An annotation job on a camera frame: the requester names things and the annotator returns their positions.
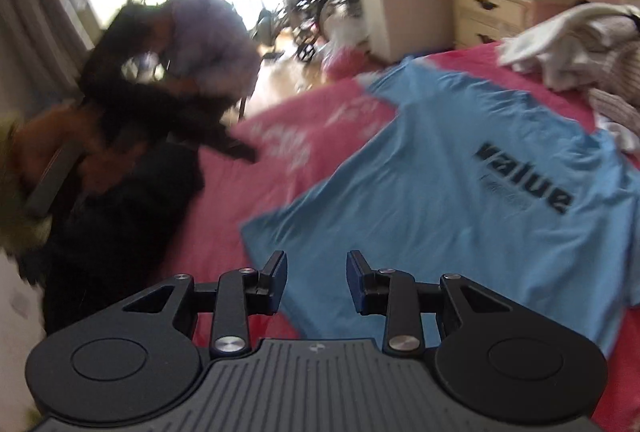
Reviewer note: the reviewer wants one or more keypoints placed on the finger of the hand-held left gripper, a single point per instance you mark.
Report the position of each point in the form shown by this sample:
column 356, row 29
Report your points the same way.
column 235, row 149

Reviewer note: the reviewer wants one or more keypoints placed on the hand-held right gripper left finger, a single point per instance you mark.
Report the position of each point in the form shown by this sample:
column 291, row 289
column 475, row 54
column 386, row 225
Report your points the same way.
column 280, row 277

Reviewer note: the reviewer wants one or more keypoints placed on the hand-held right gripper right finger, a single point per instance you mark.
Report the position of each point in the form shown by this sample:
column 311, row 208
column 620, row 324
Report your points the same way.
column 356, row 282

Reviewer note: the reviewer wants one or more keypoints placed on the blue printed t-shirt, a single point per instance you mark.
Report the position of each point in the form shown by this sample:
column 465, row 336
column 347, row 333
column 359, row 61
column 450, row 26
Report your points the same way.
column 425, row 162

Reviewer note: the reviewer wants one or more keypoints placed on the person's left hand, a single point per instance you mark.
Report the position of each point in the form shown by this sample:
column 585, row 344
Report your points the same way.
column 60, row 132

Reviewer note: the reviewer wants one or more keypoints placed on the pink floral blanket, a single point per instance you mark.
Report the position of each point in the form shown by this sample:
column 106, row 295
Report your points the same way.
column 300, row 147

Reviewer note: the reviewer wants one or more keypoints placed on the lavender padded jacket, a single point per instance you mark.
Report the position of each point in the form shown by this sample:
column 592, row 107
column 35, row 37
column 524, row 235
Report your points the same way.
column 215, row 42

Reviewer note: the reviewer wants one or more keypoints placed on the person's black trousers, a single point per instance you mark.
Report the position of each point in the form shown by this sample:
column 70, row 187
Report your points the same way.
column 120, row 232

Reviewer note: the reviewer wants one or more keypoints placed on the green white fleece robe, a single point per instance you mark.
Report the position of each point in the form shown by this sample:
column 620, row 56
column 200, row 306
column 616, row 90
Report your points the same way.
column 17, row 192

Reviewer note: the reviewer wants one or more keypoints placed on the black wheelchair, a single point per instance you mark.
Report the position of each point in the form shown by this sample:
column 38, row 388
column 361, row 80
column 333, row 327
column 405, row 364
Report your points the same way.
column 320, row 7

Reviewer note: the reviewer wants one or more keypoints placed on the grey curtain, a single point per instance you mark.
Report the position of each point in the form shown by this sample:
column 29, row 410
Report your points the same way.
column 35, row 12

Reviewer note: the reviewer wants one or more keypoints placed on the cream nightstand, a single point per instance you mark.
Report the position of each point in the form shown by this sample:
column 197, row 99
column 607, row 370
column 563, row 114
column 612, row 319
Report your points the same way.
column 485, row 19

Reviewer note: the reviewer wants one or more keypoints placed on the cream fleece garment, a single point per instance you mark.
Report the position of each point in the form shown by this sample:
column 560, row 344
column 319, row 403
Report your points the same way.
column 550, row 32

